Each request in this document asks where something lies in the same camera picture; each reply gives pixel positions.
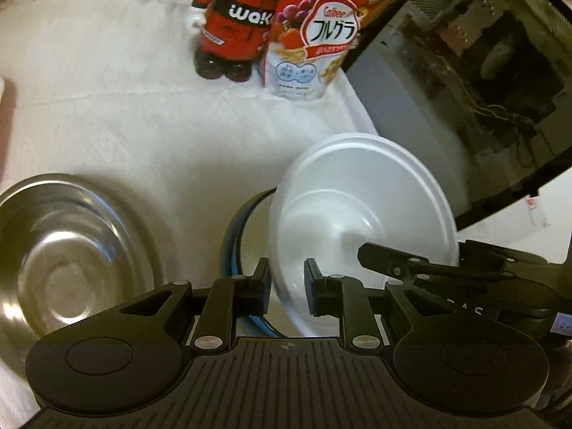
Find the white plastic bowl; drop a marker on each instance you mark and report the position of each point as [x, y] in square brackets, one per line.
[357, 187]

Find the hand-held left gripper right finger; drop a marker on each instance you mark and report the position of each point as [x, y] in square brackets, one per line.
[311, 290]

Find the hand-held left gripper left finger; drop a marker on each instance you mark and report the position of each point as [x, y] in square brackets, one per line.
[263, 287]

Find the red cereal bag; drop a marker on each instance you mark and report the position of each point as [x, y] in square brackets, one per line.
[313, 31]

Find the blue enamel bowl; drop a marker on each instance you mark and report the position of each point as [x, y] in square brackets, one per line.
[232, 250]

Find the stainless steel bowl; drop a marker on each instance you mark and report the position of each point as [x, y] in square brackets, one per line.
[67, 254]

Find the white table cloth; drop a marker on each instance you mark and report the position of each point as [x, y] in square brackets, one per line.
[134, 120]

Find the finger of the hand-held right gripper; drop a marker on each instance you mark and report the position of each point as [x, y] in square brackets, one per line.
[482, 254]
[393, 259]

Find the white computer case glass panel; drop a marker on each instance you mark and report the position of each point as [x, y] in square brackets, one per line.
[447, 76]

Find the red black robot figurine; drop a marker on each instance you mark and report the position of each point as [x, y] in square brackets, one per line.
[232, 22]

